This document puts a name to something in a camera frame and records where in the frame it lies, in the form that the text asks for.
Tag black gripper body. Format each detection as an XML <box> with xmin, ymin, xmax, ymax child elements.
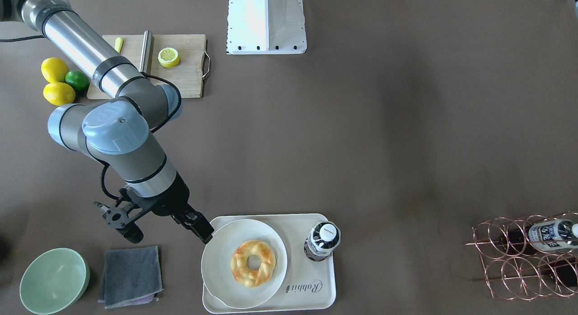
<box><xmin>151</xmin><ymin>173</ymin><xmax>198</xmax><ymax>229</ymax></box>

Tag white plate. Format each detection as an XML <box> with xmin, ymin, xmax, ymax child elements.
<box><xmin>201</xmin><ymin>219</ymin><xmax>288</xmax><ymax>309</ymax></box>

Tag twisted glazed donut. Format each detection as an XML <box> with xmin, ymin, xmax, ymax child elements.
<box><xmin>230</xmin><ymin>240</ymin><xmax>277</xmax><ymax>288</ymax></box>

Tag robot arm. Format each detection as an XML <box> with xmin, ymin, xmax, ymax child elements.
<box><xmin>1</xmin><ymin>0</ymin><xmax>214</xmax><ymax>244</ymax></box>

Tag dark drink bottle on tray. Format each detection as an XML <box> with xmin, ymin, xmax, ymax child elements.
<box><xmin>304</xmin><ymin>220</ymin><xmax>341</xmax><ymax>262</ymax></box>

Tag cream rabbit tray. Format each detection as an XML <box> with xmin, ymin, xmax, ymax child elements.
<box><xmin>202</xmin><ymin>213</ymin><xmax>336</xmax><ymax>315</ymax></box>

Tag grey folded cloth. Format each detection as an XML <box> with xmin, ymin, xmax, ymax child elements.
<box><xmin>98</xmin><ymin>246</ymin><xmax>163</xmax><ymax>309</ymax></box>

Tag bamboo cutting board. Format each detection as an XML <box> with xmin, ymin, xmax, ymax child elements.
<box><xmin>103</xmin><ymin>34</ymin><xmax>207</xmax><ymax>98</ymax></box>

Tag steel muddler black tip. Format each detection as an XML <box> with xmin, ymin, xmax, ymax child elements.
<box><xmin>138</xmin><ymin>30</ymin><xmax>154</xmax><ymax>73</ymax></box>

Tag mint green bowl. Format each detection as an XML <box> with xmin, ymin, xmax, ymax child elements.
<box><xmin>20</xmin><ymin>248</ymin><xmax>89</xmax><ymax>315</ymax></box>

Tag half lemon slice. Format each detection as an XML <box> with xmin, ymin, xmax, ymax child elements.
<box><xmin>157</xmin><ymin>47</ymin><xmax>181</xmax><ymax>68</ymax></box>

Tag green lime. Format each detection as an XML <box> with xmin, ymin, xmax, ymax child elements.
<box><xmin>65</xmin><ymin>70</ymin><xmax>89</xmax><ymax>93</ymax></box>

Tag yellow lemon lower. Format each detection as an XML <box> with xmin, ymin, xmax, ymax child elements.
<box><xmin>43</xmin><ymin>82</ymin><xmax>76</xmax><ymax>107</ymax></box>

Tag yellow lemon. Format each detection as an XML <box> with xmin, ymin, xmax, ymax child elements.
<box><xmin>43</xmin><ymin>82</ymin><xmax>76</xmax><ymax>107</ymax></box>
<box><xmin>41</xmin><ymin>57</ymin><xmax>70</xmax><ymax>83</ymax></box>

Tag yellow plastic knife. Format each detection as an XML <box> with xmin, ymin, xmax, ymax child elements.
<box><xmin>114</xmin><ymin>37</ymin><xmax>124</xmax><ymax>53</ymax></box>

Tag yellow lemon upper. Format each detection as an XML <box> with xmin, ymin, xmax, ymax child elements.
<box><xmin>41</xmin><ymin>57</ymin><xmax>70</xmax><ymax>83</ymax></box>

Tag dark drink bottle in rack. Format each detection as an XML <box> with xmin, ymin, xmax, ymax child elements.
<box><xmin>499</xmin><ymin>219</ymin><xmax>578</xmax><ymax>256</ymax></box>

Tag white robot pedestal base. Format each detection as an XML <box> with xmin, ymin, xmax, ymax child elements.
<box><xmin>226</xmin><ymin>0</ymin><xmax>308</xmax><ymax>55</ymax></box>

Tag copper wire bottle rack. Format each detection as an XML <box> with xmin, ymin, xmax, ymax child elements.
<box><xmin>470</xmin><ymin>212</ymin><xmax>577</xmax><ymax>301</ymax></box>

